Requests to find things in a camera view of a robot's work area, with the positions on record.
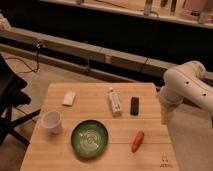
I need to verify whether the white plastic bottle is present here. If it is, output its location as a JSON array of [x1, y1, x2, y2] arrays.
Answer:
[[108, 87, 122, 117]]

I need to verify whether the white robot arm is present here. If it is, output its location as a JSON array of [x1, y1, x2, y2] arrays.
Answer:
[[158, 61, 213, 125]]

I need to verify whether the green ceramic bowl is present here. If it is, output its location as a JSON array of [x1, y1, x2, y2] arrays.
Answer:
[[70, 120, 109, 159]]

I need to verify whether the black rectangular block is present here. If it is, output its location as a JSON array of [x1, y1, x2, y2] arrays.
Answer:
[[130, 97, 139, 115]]

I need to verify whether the orange carrot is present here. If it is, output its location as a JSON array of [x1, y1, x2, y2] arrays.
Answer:
[[131, 131, 144, 153]]

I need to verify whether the white folded cloth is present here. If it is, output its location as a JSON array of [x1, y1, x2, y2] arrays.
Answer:
[[62, 91, 76, 106]]

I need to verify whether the white paper cup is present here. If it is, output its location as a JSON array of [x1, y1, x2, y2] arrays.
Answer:
[[41, 111, 62, 134]]

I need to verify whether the black office chair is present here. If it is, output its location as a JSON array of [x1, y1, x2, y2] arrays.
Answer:
[[0, 54, 40, 146]]

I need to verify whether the black floor cable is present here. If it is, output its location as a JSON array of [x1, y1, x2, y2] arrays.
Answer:
[[3, 40, 44, 76]]

